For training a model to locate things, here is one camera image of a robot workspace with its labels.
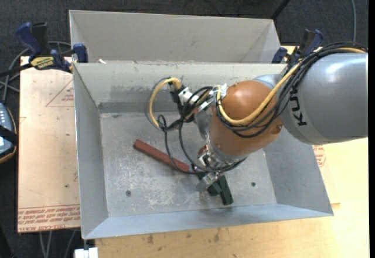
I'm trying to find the dark green flat block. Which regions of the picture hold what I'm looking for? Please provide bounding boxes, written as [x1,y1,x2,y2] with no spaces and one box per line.
[205,175,234,206]

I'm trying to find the brown cardboard board, red print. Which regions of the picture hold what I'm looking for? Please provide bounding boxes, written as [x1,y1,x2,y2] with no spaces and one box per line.
[17,56,369,234]

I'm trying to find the grey metal bin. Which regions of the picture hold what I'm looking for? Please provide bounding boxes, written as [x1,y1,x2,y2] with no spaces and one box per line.
[69,9,335,240]

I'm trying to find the red-brown flat block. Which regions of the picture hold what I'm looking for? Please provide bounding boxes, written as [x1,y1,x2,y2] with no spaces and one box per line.
[133,138,191,172]

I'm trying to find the black cylinder on white bracket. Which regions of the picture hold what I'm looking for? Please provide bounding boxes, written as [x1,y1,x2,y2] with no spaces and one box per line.
[169,83,228,123]

